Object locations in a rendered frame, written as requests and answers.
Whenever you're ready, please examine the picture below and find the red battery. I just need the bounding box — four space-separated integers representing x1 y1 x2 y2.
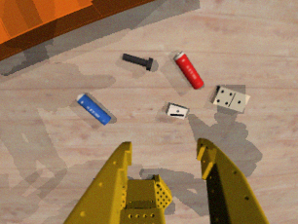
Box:
173 52 204 90

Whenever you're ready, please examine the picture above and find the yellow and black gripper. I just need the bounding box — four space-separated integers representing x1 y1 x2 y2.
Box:
63 138 270 224

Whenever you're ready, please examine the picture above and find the blue battery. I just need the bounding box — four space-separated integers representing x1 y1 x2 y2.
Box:
75 93 111 125

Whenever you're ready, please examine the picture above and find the orange rack of bins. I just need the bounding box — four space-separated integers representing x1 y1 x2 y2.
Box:
0 0 155 61

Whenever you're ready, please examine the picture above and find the white domino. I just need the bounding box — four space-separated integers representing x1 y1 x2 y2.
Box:
211 86 249 112

